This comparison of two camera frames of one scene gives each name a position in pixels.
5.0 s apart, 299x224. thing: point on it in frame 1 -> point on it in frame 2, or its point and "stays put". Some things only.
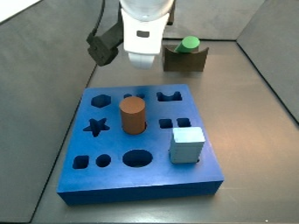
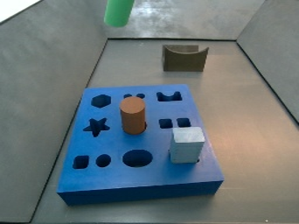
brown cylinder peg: [133, 107] stays put
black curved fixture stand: [185, 61] stays put
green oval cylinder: [190, 45] -> [117, 12]
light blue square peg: [187, 145] stays put
